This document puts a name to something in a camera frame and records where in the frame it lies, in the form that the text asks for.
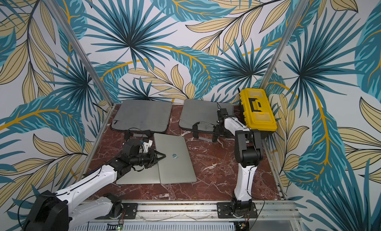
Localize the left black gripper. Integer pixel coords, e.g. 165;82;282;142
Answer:
130;147;167;169

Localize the grey laptop bag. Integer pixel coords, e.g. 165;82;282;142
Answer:
110;100;172;137
179;99;234;134

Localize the silver laptop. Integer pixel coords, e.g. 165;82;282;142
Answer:
116;165;160;185
154;133;197;184

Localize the yellow black toolbox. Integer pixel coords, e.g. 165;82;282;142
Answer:
240;88;277;139

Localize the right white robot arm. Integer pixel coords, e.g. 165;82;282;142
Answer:
212;108;263;217

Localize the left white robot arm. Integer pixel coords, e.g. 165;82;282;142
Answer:
21;139;166;231

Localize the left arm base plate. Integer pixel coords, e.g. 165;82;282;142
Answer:
119;203;138;221

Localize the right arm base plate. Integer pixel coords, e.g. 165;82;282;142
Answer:
216;200;258;219

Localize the front aluminium rail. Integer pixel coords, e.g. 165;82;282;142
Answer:
68;198;302;228

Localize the right aluminium frame post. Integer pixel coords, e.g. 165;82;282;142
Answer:
260;0;309;90

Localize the aluminium frame post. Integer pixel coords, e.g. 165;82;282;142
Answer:
260;0;309;90
44;0;114;107

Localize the left aluminium frame post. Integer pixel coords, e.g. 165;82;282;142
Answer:
44;0;114;107

